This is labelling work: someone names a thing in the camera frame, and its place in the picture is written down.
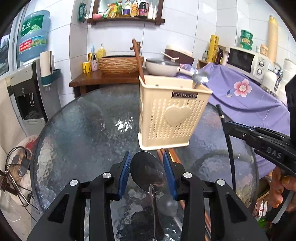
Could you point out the blue water bottle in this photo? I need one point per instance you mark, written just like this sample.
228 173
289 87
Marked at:
33 35

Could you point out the right hand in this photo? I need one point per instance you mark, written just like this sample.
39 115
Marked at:
277 185

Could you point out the water dispenser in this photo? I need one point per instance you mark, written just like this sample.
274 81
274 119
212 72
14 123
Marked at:
37 97

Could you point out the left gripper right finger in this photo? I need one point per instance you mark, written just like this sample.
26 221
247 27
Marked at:
230 218

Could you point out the white frying pan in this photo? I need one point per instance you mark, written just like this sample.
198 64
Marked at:
160 67

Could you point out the small steel spoon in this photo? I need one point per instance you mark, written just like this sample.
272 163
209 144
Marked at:
169 207

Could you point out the green stacked bowls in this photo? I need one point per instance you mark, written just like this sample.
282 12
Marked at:
246 40

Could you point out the white microwave oven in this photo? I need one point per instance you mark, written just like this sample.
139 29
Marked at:
252 64

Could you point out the yellow soap dispenser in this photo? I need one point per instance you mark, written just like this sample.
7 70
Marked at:
101 52

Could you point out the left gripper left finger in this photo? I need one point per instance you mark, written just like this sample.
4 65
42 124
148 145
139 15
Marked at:
64 218

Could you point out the brown wooden chopstick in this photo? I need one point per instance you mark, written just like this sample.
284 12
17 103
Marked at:
160 153
176 159

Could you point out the yellow mug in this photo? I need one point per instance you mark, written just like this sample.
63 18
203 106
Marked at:
87 67

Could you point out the purple floral cloth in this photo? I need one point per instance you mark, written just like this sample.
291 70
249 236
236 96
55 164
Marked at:
245 102

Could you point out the wooden wall shelf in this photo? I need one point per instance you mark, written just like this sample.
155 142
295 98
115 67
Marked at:
128 11

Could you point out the tall yellow rolled mat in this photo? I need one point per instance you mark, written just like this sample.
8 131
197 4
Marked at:
272 38

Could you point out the paper cup holder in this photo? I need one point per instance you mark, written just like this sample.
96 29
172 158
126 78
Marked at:
48 74

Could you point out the white electric kettle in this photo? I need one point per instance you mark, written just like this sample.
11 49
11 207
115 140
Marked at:
271 79

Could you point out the brown white rice cooker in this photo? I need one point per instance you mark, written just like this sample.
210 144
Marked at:
174 54

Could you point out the yellow roll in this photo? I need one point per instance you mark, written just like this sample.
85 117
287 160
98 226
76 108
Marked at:
212 49

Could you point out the dark glass bottle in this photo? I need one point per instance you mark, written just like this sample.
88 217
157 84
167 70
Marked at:
219 56

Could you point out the brown wooden counter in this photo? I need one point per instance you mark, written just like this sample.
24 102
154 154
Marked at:
88 82

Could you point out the woven basket basin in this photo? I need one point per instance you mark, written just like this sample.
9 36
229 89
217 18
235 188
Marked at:
118 64

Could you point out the cream plastic utensil holder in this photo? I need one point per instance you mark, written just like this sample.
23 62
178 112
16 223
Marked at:
169 111

